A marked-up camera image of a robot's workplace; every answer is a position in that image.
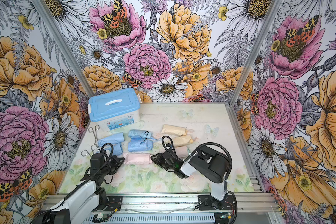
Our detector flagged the metal wire tongs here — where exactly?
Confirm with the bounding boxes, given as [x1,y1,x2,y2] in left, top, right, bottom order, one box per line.
[80,125,100,157]

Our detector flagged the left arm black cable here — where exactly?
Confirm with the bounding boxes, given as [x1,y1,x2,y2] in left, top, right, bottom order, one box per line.
[62,142,114,202]

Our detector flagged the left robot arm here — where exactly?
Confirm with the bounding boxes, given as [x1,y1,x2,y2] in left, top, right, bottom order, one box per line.
[31,153,125,224]

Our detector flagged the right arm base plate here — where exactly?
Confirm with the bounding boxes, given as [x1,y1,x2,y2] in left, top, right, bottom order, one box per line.
[198,194,237,211]

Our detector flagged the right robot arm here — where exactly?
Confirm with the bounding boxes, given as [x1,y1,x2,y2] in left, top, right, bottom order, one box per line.
[150,142,233,210]

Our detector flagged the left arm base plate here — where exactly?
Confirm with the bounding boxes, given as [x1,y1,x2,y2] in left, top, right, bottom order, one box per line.
[102,196,123,212]

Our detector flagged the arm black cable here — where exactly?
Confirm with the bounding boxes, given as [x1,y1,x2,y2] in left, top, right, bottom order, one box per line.
[160,135,238,224]
[62,142,114,202]

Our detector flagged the near beige umbrella in sleeve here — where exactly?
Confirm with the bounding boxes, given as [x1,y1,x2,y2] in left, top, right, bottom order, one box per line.
[172,135,194,147]

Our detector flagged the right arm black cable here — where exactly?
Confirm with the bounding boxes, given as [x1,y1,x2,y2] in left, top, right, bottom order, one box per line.
[160,135,238,224]

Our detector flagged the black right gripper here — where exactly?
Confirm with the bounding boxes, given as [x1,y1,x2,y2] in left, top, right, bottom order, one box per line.
[150,153,176,171]

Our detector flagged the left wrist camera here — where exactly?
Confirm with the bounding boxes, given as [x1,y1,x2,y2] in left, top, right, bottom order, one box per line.
[90,153,106,175]

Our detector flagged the far beige umbrella in sleeve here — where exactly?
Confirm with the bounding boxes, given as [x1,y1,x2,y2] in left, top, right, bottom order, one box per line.
[161,125,194,136]

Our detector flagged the beige umbrella in sleeve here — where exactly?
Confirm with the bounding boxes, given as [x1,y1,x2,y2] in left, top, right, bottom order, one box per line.
[172,135,194,147]
[161,125,194,136]

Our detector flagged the blue lidded plastic storage box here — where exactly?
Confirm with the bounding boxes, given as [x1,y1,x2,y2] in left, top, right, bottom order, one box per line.
[88,88,141,132]

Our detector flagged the blue umbrella sleeve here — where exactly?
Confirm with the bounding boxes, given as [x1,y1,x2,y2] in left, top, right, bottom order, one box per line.
[98,133,125,147]
[103,143,123,156]

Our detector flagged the pink umbrella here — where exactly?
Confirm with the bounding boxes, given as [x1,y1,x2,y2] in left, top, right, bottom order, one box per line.
[122,153,153,165]
[174,146,189,158]

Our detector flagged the blue umbrella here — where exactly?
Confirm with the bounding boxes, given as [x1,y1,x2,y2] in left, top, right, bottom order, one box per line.
[128,129,156,141]
[128,139,153,152]

